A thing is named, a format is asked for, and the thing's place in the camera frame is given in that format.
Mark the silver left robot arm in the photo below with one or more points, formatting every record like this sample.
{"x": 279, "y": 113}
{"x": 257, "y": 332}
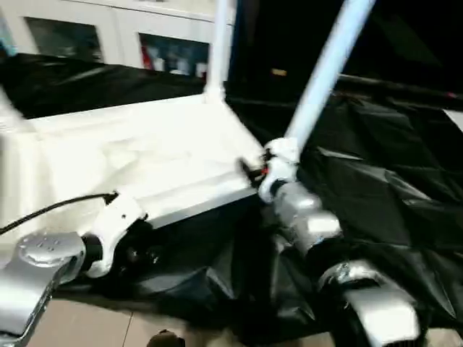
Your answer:
{"x": 40, "y": 260}

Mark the light blue panel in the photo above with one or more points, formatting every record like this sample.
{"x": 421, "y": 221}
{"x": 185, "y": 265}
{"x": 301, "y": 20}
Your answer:
{"x": 7, "y": 36}

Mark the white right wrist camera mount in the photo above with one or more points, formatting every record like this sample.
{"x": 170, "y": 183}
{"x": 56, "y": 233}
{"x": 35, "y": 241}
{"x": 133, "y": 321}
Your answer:
{"x": 280, "y": 159}

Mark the red white box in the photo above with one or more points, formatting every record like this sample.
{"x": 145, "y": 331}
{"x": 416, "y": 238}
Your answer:
{"x": 146, "y": 58}

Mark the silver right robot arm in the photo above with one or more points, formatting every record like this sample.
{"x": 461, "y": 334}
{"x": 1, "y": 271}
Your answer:
{"x": 318, "y": 224}

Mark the white display cabinet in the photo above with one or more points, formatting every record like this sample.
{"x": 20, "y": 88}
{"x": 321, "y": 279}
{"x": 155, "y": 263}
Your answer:
{"x": 108, "y": 25}

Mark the long black bar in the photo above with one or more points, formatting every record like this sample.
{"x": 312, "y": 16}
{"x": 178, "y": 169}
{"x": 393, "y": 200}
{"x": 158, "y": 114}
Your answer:
{"x": 398, "y": 86}

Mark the black shiny mat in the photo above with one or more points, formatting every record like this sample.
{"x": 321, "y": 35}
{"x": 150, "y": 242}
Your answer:
{"x": 361, "y": 162}

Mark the small yellow label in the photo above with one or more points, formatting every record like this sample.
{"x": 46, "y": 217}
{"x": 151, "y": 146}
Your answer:
{"x": 279, "y": 72}

